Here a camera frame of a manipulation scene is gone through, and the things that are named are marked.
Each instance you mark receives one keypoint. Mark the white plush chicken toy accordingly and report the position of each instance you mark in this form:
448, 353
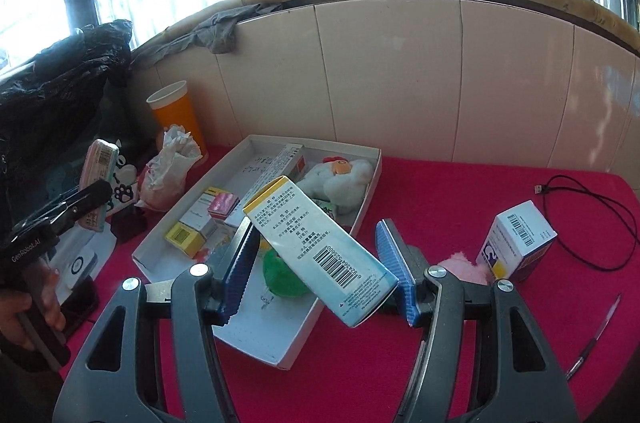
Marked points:
340, 183

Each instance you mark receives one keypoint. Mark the small pink box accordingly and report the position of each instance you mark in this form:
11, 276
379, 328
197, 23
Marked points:
223, 207

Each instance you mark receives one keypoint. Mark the white box orange square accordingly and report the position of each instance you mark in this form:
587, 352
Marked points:
280, 163

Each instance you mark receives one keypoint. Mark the red table cloth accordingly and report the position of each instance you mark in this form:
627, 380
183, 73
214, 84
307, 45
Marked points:
450, 378

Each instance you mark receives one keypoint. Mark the white cardboard tray box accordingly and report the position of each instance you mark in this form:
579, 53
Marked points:
260, 338

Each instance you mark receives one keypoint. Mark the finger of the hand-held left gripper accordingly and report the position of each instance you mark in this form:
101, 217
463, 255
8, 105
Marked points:
90, 198
62, 202

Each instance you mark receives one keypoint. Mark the long white medicine box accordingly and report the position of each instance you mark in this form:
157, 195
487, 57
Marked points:
320, 253

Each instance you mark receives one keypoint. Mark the small white box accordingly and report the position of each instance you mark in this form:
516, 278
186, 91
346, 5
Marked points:
235, 217
195, 223

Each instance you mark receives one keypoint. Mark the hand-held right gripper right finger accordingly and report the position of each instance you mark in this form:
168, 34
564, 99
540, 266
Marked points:
396, 264

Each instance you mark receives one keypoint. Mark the black plastic bag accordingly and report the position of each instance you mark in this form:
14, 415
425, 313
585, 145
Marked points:
55, 103

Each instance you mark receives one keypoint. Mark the yellow carton box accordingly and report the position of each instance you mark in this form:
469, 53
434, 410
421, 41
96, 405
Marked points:
186, 240

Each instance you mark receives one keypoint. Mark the grey cloth rag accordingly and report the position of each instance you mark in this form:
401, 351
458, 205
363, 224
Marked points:
220, 35

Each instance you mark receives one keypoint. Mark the dark red small block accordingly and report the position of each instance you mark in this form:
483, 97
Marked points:
127, 225

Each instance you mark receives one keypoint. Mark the red green plush elf hat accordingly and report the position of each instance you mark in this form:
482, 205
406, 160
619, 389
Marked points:
285, 275

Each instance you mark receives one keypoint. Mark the black box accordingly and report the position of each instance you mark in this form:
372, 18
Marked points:
82, 305

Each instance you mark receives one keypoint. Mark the blue white carton box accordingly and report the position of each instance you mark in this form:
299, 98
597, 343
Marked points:
510, 248

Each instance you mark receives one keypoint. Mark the orange plastic cup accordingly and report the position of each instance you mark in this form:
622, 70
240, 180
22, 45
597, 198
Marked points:
177, 113

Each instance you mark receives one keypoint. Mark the pink box with barcode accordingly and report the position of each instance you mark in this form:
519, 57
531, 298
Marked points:
97, 168

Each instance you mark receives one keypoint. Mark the crumpled clear plastic bag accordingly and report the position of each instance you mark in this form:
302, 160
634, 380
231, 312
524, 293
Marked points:
167, 168

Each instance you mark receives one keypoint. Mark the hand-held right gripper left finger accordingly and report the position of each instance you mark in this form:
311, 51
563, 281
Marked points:
237, 274

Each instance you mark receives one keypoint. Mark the dark ballpoint pen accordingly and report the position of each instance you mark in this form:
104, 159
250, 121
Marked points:
597, 333

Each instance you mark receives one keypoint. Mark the paw print bag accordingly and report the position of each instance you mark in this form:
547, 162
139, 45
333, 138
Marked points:
122, 190

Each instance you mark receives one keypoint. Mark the pink fluffy plush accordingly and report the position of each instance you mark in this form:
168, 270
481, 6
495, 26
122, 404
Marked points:
462, 268

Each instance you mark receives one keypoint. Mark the person's left hand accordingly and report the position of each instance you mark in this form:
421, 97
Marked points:
47, 303

